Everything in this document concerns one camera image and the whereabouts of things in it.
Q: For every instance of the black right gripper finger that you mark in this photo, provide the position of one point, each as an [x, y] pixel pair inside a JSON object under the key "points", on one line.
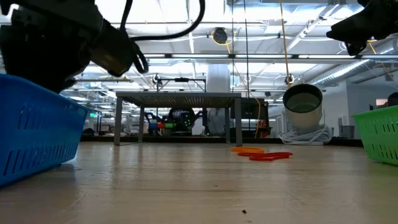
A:
{"points": [[360, 28], [382, 7]]}

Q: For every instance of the person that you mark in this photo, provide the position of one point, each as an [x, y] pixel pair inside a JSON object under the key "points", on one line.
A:
{"points": [[393, 99], [216, 121], [182, 121]]}

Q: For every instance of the bright monitor screen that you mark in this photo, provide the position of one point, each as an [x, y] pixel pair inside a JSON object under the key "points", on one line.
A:
{"points": [[381, 102]]}

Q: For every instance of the blue plastic basket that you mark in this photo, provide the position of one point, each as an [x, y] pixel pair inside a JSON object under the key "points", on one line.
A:
{"points": [[37, 133]]}

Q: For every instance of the long overhead light bar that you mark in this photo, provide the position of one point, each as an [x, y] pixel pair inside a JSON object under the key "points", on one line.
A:
{"points": [[264, 56]]}

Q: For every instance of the grey waste bin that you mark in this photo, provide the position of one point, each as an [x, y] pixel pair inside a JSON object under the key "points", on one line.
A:
{"points": [[346, 131]]}

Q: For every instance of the green plastic basket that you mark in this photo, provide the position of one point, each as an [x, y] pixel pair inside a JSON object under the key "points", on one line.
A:
{"points": [[379, 133]]}

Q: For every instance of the small blue bin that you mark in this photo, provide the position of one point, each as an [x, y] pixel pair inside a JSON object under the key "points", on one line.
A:
{"points": [[153, 125]]}

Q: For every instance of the small red bin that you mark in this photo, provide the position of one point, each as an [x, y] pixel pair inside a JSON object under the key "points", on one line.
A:
{"points": [[160, 125]]}

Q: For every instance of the small green bin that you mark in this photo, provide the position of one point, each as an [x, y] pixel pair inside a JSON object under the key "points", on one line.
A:
{"points": [[168, 125]]}

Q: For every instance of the grey perforated metal shelf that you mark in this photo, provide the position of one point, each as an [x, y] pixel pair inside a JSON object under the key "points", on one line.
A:
{"points": [[186, 100]]}

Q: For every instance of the red rubber band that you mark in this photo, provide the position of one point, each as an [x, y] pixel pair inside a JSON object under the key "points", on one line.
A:
{"points": [[267, 158]]}

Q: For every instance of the orange rubber band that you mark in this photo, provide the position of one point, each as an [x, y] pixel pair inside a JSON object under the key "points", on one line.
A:
{"points": [[247, 149]]}

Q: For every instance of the silver ventilation duct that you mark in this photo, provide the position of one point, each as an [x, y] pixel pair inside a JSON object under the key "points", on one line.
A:
{"points": [[342, 73]]}

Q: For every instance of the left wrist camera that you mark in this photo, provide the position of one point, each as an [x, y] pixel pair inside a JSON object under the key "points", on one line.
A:
{"points": [[115, 49]]}

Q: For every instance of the black camera rig frame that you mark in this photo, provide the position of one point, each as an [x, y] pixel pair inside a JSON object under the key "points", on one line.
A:
{"points": [[182, 80]]}

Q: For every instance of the black aluminium table frame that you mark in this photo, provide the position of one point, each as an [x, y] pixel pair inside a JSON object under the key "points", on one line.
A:
{"points": [[202, 140]]}

